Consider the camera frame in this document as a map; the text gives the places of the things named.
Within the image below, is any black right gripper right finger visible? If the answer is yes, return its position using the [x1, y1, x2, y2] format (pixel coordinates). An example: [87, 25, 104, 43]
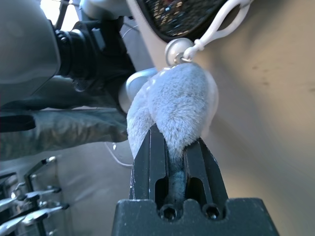
[183, 137, 229, 214]

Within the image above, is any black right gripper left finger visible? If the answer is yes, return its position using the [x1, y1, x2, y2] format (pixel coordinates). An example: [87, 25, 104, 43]
[128, 122, 171, 214]

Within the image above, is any grey plush zipper charm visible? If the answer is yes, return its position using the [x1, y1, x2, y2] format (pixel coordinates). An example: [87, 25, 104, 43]
[126, 0, 252, 206]

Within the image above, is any grey trouser leg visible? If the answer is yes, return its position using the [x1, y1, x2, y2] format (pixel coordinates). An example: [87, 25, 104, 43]
[0, 108, 130, 160]

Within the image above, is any metal clamp rack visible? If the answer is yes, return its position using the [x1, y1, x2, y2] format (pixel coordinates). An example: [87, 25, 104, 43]
[0, 156, 71, 236]

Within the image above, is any white floor cable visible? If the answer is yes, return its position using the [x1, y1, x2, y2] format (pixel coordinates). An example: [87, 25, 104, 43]
[104, 142, 135, 168]

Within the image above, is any black and red paddle case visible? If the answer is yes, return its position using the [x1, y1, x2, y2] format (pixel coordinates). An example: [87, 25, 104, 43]
[135, 0, 228, 42]

